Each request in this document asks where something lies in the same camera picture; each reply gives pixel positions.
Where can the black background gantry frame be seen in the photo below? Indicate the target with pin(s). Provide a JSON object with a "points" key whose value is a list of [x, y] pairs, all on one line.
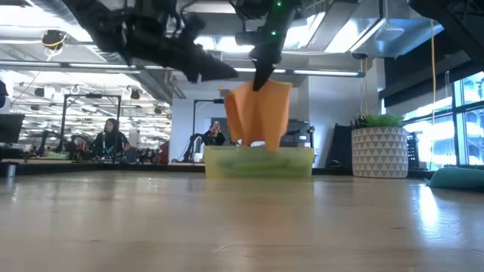
{"points": [[90, 96], [204, 101]]}

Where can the black background robot arm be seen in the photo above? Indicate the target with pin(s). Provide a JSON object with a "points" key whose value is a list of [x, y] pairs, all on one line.
{"points": [[56, 143], [191, 145]]}

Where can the black background chair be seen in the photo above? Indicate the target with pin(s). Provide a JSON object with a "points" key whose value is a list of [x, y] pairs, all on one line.
{"points": [[340, 147]]}

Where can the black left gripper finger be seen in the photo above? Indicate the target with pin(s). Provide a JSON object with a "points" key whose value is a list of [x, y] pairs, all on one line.
{"points": [[217, 68], [194, 73]]}

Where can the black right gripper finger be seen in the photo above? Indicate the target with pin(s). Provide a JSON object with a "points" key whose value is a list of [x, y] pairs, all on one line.
{"points": [[257, 73], [267, 75]]}

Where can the black monitor on stand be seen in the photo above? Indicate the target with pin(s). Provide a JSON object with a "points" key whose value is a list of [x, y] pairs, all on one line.
{"points": [[11, 130]]}

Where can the white triangle-patterned plant pot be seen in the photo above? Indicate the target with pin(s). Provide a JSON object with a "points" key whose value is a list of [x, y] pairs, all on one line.
{"points": [[378, 151]]}

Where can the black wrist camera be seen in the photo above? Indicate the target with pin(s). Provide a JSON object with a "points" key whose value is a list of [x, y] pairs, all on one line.
{"points": [[193, 26], [247, 38]]}

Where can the person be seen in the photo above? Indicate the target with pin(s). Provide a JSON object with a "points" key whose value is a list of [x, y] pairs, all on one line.
{"points": [[215, 134], [110, 138]]}

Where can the green succulent plant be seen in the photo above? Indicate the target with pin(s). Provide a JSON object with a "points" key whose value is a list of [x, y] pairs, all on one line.
{"points": [[382, 121]]}

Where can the black ceiling dome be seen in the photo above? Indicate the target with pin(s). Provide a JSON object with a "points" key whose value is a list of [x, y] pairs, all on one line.
{"points": [[53, 39]]}

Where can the yellow translucent plastic bin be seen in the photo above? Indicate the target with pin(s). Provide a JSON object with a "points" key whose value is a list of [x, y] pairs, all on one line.
{"points": [[210, 162]]}

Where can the orange microfiber towel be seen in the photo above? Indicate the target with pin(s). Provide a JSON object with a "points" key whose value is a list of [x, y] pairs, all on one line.
{"points": [[261, 117]]}

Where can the long ceiling light bar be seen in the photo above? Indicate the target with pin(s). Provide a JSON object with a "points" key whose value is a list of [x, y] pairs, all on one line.
{"points": [[325, 72]]}

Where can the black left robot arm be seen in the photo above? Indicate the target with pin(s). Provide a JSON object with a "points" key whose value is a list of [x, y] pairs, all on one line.
{"points": [[94, 22]]}

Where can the silver rectangular air duct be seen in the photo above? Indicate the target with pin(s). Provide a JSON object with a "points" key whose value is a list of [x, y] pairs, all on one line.
{"points": [[351, 30]]}

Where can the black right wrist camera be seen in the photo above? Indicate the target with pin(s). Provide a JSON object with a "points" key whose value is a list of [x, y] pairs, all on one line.
{"points": [[247, 38]]}

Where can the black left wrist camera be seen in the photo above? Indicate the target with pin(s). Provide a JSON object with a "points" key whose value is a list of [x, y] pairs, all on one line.
{"points": [[193, 26]]}

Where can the dark background work table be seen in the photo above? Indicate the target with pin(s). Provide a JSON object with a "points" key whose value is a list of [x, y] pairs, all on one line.
{"points": [[113, 167]]}

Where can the dark teal microfiber towel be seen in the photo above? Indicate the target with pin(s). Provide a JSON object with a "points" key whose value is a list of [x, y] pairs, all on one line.
{"points": [[457, 178]]}

